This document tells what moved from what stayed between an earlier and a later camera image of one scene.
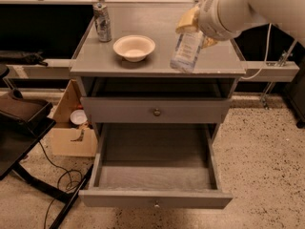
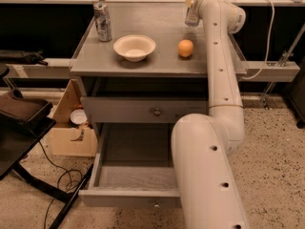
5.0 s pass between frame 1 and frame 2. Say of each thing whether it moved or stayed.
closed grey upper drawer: stayed
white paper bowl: stayed
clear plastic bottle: moved
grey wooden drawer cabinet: stayed
